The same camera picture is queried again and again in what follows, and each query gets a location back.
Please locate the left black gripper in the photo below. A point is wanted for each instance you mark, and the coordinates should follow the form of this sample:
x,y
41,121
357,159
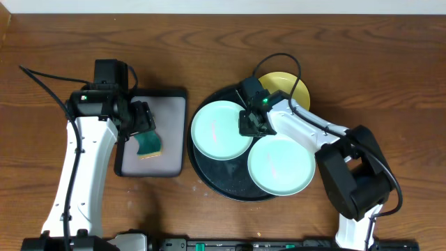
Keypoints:
x,y
145,118

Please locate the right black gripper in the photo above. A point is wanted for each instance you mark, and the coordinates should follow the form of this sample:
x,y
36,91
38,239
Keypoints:
x,y
243,128

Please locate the green yellow sponge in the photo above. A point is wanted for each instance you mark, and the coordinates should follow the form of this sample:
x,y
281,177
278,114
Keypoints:
x,y
150,145

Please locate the mint green plate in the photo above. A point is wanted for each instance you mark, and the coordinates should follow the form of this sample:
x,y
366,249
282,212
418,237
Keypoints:
x,y
215,131
280,166

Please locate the yellow plate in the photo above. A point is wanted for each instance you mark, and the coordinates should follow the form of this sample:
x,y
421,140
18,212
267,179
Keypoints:
x,y
284,82

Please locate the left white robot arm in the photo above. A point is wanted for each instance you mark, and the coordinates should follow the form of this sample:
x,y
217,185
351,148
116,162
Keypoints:
x,y
96,121

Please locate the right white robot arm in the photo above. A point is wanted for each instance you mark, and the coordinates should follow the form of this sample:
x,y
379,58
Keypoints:
x,y
354,171

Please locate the rectangular black tray pink mat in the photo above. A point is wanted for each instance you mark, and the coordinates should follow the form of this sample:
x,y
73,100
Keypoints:
x,y
169,110

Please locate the round black tray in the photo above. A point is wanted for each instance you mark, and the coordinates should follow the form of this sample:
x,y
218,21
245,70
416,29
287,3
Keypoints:
x,y
229,178

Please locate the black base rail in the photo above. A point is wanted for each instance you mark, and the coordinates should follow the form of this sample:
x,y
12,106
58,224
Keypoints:
x,y
181,244

